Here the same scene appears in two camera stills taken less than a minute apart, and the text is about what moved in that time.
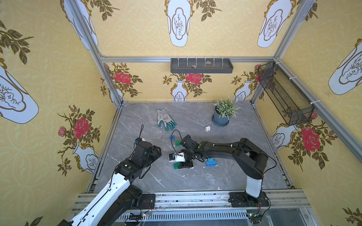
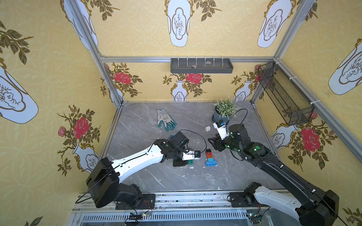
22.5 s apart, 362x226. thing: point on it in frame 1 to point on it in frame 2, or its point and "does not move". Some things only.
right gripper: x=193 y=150 to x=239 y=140
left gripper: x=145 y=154 to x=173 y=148
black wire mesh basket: x=292 y=105 does not move
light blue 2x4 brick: x=212 y=163 does not move
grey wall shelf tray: x=201 y=65 does not move
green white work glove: x=165 y=120 does not move
